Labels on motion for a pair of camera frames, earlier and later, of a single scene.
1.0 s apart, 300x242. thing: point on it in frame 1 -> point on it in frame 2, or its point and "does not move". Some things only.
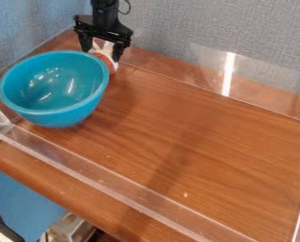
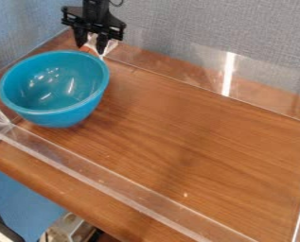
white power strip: x=69 y=229 does not move
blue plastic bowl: x=54 y=88 does not move
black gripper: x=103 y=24 -> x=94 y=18
